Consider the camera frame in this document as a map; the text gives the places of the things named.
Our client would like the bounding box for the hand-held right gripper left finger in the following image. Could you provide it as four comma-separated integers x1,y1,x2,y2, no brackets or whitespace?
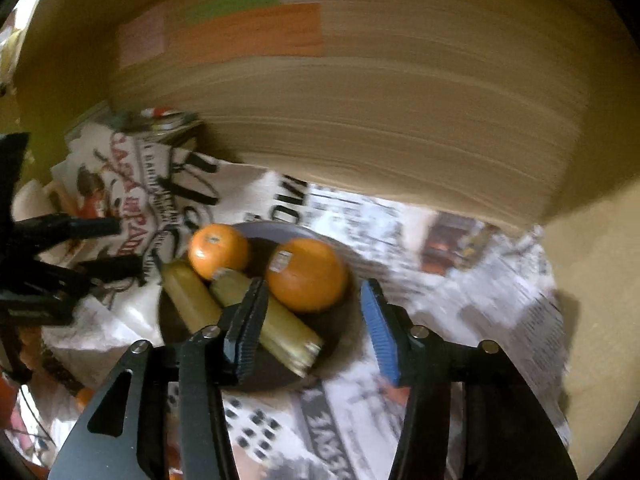
47,276,271,480

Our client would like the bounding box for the red and white packet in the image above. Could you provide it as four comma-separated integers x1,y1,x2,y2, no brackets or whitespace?
112,106,206,137

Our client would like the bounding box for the large orange with sticker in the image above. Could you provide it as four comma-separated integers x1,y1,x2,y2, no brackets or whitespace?
265,237,350,314

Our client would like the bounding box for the yellow-green banana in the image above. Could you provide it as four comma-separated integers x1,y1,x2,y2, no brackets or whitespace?
209,268,325,378
161,261,223,335

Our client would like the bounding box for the white printed paper sheet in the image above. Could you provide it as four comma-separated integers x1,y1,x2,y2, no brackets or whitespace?
42,122,313,391

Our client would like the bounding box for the dark grey plate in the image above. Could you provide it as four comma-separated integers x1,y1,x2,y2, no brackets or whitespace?
157,221,362,393

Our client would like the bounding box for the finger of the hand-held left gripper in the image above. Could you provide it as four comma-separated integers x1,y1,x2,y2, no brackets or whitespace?
75,254,147,287
12,214,122,253

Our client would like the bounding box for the newspaper sheet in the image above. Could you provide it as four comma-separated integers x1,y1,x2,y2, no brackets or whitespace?
167,180,573,480

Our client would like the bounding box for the large cardboard box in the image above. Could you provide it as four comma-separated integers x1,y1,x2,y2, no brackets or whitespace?
106,0,592,233

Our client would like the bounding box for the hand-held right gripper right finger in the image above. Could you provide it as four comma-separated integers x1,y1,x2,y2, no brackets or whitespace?
360,279,579,480

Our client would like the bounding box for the small orange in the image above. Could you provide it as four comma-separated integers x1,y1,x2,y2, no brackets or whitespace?
187,223,251,281

